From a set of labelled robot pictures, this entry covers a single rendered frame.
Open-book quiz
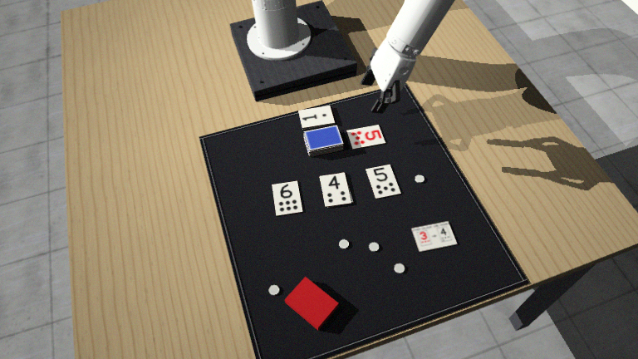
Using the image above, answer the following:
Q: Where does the black card cloth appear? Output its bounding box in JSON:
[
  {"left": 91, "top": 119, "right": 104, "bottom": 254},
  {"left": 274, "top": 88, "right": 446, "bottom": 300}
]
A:
[{"left": 204, "top": 87, "right": 521, "bottom": 359}]

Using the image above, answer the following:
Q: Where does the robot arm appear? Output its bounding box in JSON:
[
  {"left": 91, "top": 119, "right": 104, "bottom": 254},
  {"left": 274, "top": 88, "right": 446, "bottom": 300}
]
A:
[{"left": 247, "top": 0, "right": 455, "bottom": 61}]

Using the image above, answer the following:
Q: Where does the red rectangular block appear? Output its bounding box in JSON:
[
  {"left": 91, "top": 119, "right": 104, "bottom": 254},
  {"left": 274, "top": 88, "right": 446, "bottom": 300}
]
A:
[{"left": 285, "top": 277, "right": 339, "bottom": 330}]

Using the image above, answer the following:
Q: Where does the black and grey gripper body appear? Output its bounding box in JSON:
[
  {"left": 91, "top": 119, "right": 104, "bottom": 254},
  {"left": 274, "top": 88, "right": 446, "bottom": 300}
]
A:
[{"left": 371, "top": 38, "right": 416, "bottom": 91}]

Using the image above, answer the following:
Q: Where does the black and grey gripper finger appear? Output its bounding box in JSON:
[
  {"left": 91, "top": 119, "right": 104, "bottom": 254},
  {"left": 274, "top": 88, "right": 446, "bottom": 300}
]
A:
[
  {"left": 361, "top": 48, "right": 378, "bottom": 86},
  {"left": 371, "top": 80, "right": 400, "bottom": 114}
]

